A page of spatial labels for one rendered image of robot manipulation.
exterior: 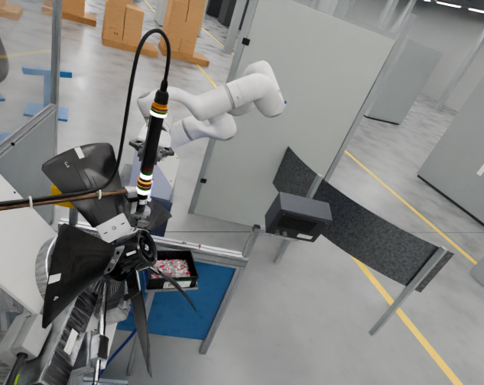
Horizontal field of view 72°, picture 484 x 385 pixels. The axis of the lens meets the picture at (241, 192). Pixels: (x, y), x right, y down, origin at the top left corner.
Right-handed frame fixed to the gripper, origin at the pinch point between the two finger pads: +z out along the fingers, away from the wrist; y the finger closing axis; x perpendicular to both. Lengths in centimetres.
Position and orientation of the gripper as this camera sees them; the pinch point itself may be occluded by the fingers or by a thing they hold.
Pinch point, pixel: (149, 156)
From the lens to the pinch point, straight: 100.3
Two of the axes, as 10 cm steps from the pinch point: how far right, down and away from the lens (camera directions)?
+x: 3.1, -8.1, -4.9
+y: -9.5, -2.2, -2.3
